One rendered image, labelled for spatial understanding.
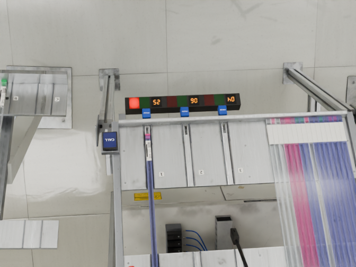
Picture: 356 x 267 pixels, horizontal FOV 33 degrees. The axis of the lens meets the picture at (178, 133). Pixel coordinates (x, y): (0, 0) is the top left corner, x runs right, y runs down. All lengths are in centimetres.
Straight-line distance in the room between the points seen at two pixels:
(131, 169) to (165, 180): 10
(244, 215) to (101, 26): 93
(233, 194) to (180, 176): 39
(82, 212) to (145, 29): 82
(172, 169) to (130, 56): 84
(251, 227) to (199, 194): 20
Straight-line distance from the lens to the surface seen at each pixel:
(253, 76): 249
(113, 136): 167
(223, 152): 171
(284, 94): 253
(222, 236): 195
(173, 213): 194
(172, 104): 177
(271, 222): 201
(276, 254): 164
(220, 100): 179
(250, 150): 172
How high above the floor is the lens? 238
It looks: 72 degrees down
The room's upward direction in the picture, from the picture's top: 163 degrees clockwise
